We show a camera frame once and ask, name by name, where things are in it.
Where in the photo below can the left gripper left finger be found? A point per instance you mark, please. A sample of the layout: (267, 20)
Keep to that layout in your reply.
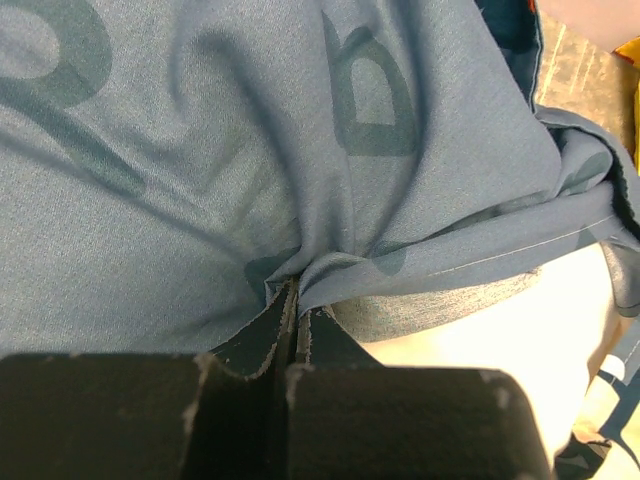
(211, 415)

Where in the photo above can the yellow car print pillow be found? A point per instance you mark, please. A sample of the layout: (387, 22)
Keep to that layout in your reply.
(630, 52)

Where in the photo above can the white pillow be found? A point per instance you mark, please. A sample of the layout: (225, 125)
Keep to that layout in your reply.
(551, 339)

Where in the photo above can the blue cartoon pillowcase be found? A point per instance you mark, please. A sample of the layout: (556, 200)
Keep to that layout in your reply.
(167, 165)

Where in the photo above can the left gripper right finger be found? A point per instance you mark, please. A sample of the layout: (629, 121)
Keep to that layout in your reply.
(349, 417)

